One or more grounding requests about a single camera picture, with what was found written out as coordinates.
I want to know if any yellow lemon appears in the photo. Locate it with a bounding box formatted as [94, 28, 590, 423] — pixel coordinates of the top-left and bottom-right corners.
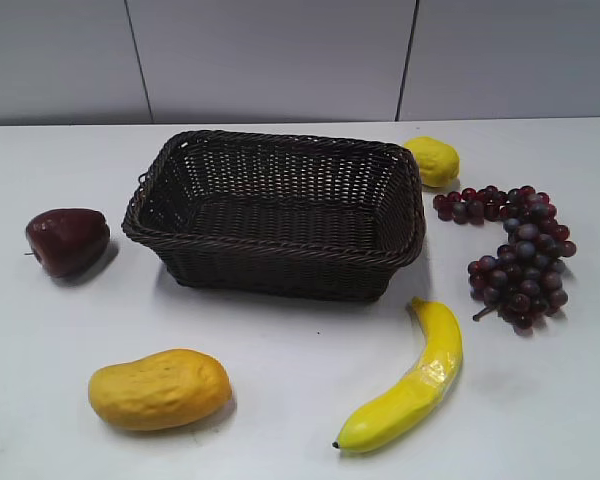
[404, 136, 460, 188]

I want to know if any yellow orange mango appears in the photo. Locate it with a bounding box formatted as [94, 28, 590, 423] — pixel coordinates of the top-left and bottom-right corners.
[88, 349, 232, 432]

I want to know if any dark red apple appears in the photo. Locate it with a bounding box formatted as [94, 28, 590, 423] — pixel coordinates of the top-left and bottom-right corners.
[25, 208, 110, 278]

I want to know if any dark brown wicker basket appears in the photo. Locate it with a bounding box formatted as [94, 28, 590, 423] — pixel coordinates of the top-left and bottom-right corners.
[122, 130, 426, 302]

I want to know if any purple red grape bunch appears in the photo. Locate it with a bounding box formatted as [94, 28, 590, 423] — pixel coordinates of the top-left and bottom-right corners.
[432, 185, 577, 331]

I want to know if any yellow banana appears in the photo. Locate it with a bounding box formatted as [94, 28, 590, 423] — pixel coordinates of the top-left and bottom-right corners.
[332, 297, 464, 453]

